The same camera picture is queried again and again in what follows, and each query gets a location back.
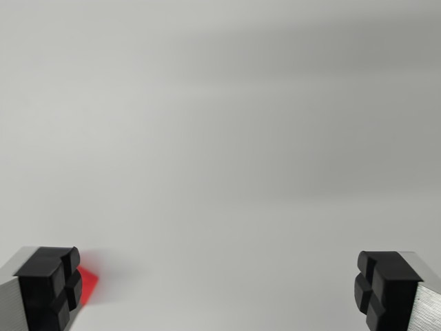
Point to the gripper left finger with silver black pad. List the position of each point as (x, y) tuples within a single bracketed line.
[(38, 293)]

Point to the gripper right finger with silver black pad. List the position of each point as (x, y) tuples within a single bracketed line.
[(396, 293)]

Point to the red cube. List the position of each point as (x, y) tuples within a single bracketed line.
[(87, 281)]

